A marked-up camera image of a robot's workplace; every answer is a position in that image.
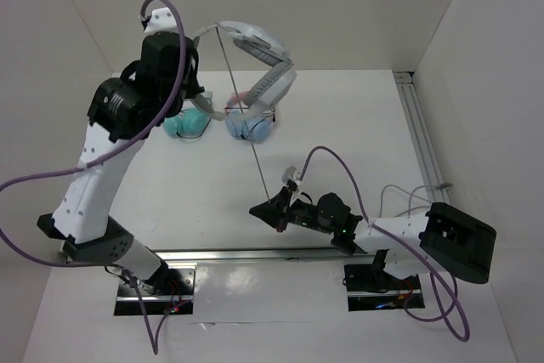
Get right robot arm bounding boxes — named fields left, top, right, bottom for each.
left=249, top=187, right=496, bottom=288

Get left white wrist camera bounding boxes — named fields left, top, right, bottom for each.
left=139, top=7, right=179, bottom=36

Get white grey headphones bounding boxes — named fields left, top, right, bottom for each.
left=193, top=20, right=297, bottom=121

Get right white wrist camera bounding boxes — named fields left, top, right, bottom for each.
left=281, top=167, right=301, bottom=192

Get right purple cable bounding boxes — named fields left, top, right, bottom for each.
left=297, top=145, right=471, bottom=343

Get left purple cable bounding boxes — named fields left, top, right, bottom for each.
left=0, top=0, right=188, bottom=269

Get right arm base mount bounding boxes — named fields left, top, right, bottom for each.
left=343, top=250, right=425, bottom=312

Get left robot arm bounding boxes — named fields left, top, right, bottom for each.
left=37, top=31, right=203, bottom=294

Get pink blue cat-ear headphones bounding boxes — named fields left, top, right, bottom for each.
left=224, top=91, right=276, bottom=143

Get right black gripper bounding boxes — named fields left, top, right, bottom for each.
left=250, top=186, right=334, bottom=234

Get aluminium side rail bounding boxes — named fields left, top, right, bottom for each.
left=393, top=71, right=451, bottom=204

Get grey headphone cable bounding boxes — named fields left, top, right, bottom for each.
left=215, top=24, right=451, bottom=219

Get aluminium front rail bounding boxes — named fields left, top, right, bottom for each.
left=59, top=243, right=383, bottom=266

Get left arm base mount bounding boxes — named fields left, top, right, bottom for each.
left=105, top=263, right=196, bottom=316

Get teal cat-ear headphones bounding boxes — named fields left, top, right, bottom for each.
left=162, top=100, right=211, bottom=139

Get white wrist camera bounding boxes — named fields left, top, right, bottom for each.
left=139, top=7, right=179, bottom=36
left=281, top=167, right=301, bottom=192

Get purple cable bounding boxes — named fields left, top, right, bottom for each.
left=297, top=145, right=471, bottom=343
left=0, top=0, right=188, bottom=269

